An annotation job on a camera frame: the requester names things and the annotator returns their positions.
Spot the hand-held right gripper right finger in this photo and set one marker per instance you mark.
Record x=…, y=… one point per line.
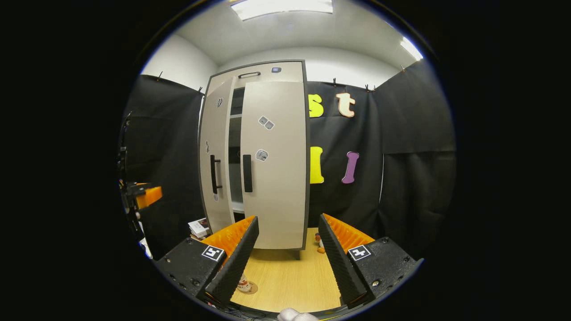
x=339, y=263

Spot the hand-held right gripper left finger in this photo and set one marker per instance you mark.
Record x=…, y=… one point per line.
x=236, y=263

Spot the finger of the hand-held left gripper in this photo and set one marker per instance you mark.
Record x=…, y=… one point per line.
x=149, y=197

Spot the clear bottle with red label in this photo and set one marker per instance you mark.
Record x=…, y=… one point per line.
x=244, y=284

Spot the round brown coaster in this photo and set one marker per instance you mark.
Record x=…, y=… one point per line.
x=254, y=288

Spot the beige cabinet door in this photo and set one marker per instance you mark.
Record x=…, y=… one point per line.
x=221, y=133
x=279, y=200

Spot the grey and beige cabinet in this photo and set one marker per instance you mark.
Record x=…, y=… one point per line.
x=307, y=156

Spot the beige cabinet drawer front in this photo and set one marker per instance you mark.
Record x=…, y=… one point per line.
x=285, y=73

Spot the penguin plush toy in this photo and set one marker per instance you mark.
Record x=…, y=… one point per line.
x=319, y=244

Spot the stack of books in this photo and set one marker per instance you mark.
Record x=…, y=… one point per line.
x=198, y=227

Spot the black backdrop cloth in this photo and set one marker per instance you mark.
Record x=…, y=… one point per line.
x=410, y=116

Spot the small ceiling light panel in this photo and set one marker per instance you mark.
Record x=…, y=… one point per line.
x=411, y=49

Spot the large ceiling light panel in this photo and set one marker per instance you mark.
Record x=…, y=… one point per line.
x=281, y=8

